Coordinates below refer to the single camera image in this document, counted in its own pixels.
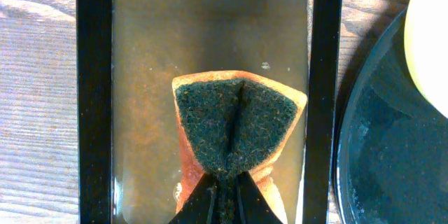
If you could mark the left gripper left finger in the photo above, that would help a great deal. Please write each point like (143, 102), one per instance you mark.
(202, 205)

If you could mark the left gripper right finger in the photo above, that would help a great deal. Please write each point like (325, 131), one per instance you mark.
(252, 208)

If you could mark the green orange sponge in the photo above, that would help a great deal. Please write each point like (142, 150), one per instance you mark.
(231, 122)

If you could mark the yellow plate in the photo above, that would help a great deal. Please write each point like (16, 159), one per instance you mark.
(425, 41)

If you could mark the black round tray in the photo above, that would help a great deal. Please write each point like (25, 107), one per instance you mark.
(392, 156)

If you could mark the black rectangular water tray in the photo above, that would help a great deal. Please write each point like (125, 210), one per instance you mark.
(129, 52)

